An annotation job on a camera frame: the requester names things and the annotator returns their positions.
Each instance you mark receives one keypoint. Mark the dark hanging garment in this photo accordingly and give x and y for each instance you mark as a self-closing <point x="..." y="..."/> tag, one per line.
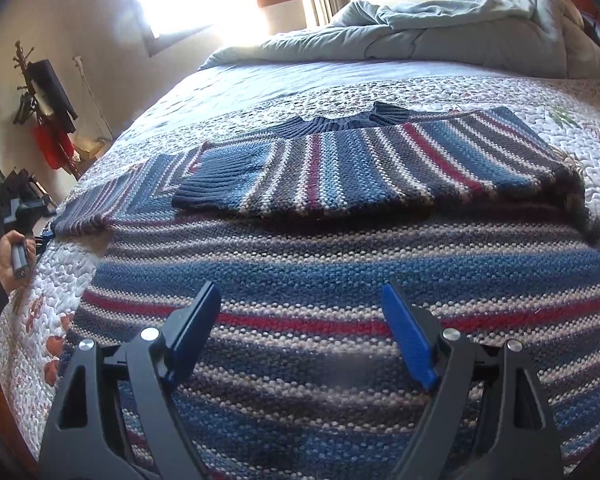
<point x="52" y="90"/>

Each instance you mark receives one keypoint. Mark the wooden coat rack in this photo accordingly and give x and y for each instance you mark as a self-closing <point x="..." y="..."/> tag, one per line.
<point x="20" y="65"/>

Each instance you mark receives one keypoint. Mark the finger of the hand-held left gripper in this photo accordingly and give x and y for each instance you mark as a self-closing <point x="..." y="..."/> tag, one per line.
<point x="47" y="240"/>

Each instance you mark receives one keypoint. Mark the grey-blue comforter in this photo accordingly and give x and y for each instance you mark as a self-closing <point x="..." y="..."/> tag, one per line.
<point x="430" y="30"/>

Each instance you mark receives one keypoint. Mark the floral quilted bedspread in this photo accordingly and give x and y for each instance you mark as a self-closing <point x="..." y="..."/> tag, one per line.
<point x="530" y="105"/>

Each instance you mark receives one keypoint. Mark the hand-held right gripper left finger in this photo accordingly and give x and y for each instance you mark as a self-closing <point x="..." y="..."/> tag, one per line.
<point x="195" y="330"/>

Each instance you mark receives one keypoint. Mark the person's left hand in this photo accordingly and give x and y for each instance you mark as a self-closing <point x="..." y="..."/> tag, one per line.
<point x="2" y="260"/>

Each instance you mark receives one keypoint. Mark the striped knit sweater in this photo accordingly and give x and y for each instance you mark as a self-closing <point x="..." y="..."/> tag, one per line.
<point x="305" y="280"/>

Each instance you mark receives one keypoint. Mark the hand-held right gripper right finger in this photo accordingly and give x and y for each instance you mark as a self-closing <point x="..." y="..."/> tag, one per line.
<point x="410" y="330"/>

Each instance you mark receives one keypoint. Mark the wooden bed frame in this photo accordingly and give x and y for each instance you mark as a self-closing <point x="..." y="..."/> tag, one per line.
<point x="0" y="425"/>

